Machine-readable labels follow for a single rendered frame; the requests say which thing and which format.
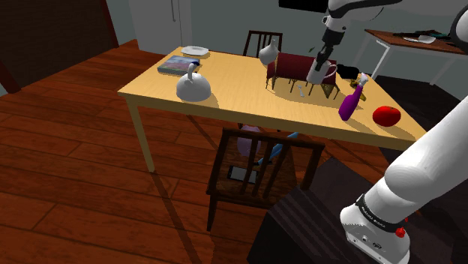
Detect red tomato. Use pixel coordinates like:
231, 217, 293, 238
372, 106, 402, 128

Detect white mug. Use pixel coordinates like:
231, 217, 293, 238
306, 58, 338, 86

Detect black rounded object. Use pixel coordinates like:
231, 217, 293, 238
336, 64, 361, 81

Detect book with colourful cover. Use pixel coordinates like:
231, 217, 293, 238
157, 55, 201, 77

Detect dark robot stand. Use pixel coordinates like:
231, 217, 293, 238
246, 157, 468, 264

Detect yellow-brown small object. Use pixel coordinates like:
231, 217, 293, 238
349, 79, 368, 102

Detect dark wooden chair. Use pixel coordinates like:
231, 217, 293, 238
242, 30, 284, 59
205, 127, 326, 233

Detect light wooden table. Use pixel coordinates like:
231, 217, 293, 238
117, 46, 428, 173

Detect white plate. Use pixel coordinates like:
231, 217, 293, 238
181, 45, 210, 58

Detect purple spray bottle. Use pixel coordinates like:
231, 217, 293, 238
337, 73, 371, 122

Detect dark brown cabinet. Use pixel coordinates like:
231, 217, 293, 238
0, 0, 120, 95

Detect blue long object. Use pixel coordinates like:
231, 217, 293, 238
256, 132, 299, 166

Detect black tablet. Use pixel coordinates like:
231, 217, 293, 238
226, 165, 259, 184

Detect white round vase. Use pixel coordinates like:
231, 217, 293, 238
258, 37, 281, 66

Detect brown side table white legs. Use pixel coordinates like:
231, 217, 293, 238
352, 28, 468, 86

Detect dark red rack with legs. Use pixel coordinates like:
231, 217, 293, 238
265, 52, 341, 100

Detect white door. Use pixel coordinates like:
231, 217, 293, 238
127, 0, 194, 56

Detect white kettle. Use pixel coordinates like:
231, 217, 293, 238
175, 62, 212, 103

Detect lavender rounded object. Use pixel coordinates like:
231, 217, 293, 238
236, 124, 263, 157

